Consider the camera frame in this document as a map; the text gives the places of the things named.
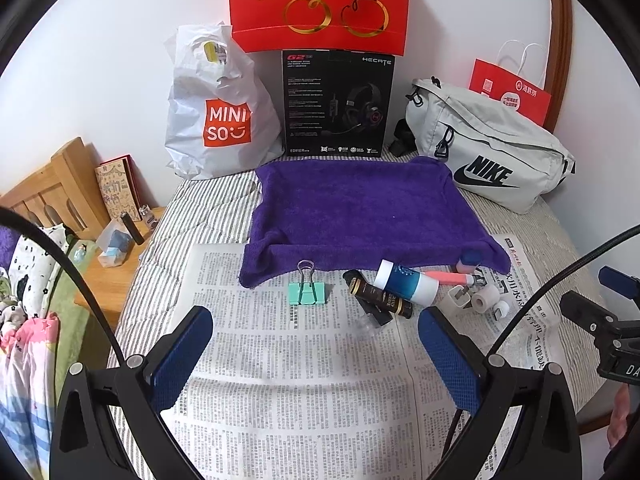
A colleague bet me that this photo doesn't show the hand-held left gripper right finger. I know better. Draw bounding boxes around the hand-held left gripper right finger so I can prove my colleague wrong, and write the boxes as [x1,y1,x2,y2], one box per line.
[417,306,583,480]

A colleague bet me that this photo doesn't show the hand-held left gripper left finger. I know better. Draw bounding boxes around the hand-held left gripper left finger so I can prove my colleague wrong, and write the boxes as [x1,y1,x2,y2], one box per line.
[52,305,215,480]

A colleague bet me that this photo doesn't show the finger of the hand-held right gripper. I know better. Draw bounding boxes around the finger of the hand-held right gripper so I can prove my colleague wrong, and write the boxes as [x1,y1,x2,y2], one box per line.
[598,266,640,297]
[559,291,621,336]

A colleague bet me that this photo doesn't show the white charger plug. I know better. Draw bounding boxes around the white charger plug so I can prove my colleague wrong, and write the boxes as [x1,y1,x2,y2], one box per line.
[445,286,473,313]

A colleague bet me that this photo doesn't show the white cube adapter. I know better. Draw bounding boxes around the white cube adapter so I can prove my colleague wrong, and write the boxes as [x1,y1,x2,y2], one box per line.
[471,287,499,313]

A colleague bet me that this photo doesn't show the pink razor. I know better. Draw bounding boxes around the pink razor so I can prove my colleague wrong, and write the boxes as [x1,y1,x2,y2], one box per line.
[425,266,488,289]

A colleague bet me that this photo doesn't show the black usb stick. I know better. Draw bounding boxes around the black usb stick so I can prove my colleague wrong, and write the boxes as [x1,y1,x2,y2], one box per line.
[357,300,393,326]

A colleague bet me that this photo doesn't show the green binder clip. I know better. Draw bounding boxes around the green binder clip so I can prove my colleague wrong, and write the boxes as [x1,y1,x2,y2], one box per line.
[289,260,327,306]

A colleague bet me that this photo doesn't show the person's right hand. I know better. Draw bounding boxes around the person's right hand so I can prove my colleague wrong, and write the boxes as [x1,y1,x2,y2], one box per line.
[607,387,640,447]

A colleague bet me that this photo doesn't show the white and blue bottle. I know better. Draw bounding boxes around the white and blue bottle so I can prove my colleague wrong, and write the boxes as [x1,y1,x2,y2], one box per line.
[375,259,440,307]

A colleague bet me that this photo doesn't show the small black bottle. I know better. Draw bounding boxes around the small black bottle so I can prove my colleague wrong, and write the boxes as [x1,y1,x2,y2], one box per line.
[343,270,414,319]

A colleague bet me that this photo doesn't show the wooden nightstand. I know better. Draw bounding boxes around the wooden nightstand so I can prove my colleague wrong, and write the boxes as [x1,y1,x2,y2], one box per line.
[75,205,168,326]

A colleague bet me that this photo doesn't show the newspaper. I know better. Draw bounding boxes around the newspaper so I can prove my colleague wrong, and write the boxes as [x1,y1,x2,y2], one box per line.
[162,235,566,480]

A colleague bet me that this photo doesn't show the clear box with blue item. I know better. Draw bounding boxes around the clear box with blue item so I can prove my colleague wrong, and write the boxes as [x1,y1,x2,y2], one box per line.
[96,220,132,268]

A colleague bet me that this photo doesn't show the black cylinder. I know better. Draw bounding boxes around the black cylinder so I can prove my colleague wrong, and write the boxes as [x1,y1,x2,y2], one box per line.
[121,212,146,247]

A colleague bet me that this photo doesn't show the striped bed sheet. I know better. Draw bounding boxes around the striped bed sheet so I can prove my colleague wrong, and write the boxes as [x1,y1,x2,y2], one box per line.
[107,165,616,480]

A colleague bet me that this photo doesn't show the pink patterned blanket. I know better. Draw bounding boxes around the pink patterned blanket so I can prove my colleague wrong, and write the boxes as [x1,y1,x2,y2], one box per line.
[0,310,61,461]

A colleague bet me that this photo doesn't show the purple towel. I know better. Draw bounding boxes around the purple towel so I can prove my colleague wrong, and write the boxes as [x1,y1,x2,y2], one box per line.
[239,156,512,289]

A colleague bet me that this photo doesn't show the white floral pillow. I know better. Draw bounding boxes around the white floral pillow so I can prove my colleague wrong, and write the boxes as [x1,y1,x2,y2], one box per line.
[0,222,96,321]

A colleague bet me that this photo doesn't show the patterned notebook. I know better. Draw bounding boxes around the patterned notebook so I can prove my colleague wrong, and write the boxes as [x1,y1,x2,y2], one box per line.
[95,156,140,221]

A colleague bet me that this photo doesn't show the grey waist bag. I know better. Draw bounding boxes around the grey waist bag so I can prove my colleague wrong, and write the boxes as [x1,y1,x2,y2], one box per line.
[392,77,576,215]

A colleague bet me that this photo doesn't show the purple plush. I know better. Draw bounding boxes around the purple plush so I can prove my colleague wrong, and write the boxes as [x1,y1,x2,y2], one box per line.
[0,225,21,263]

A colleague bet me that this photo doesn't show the wooden headboard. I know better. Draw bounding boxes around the wooden headboard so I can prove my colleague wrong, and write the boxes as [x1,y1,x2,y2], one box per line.
[0,136,111,241]

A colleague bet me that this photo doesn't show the white plastic shopping bag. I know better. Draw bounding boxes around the white plastic shopping bag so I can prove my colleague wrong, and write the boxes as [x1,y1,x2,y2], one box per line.
[165,22,285,181]

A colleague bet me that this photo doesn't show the black headset box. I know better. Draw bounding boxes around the black headset box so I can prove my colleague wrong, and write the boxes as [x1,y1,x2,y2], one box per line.
[281,49,396,159]

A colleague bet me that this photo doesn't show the red gift bag gold print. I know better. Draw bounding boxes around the red gift bag gold print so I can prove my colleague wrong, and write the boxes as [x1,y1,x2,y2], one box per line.
[227,0,412,57]

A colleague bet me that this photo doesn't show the black cable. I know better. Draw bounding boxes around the black cable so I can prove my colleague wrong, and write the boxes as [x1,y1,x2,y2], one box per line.
[0,207,168,480]
[440,225,640,480]

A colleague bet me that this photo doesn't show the red paper bag white handles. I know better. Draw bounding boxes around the red paper bag white handles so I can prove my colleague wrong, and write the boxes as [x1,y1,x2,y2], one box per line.
[469,40,553,128]

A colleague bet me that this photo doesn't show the brown wooden frame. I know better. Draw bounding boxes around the brown wooden frame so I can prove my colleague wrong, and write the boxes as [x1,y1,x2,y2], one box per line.
[542,0,573,133]

